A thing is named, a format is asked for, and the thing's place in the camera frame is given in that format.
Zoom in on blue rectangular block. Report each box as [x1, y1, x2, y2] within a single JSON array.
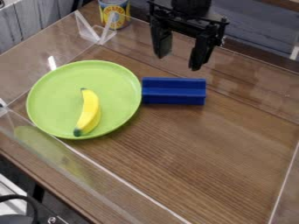
[[141, 77, 207, 105]]

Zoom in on green plate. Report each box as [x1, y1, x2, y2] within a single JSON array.
[[25, 60, 141, 140]]

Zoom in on clear acrylic corner bracket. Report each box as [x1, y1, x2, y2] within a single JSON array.
[[74, 10, 117, 46]]

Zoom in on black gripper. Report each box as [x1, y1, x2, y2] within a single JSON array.
[[148, 0, 229, 71]]

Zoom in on black cable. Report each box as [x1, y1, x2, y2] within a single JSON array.
[[0, 193, 40, 224]]

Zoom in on clear acrylic front barrier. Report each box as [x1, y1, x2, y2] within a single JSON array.
[[0, 99, 191, 224]]

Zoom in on yellow toy banana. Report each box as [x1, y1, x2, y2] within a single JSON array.
[[73, 87, 101, 137]]

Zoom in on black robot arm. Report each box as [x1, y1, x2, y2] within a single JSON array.
[[147, 0, 229, 71]]

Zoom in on yellow labelled tin can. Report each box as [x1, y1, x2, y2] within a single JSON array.
[[97, 0, 131, 30]]

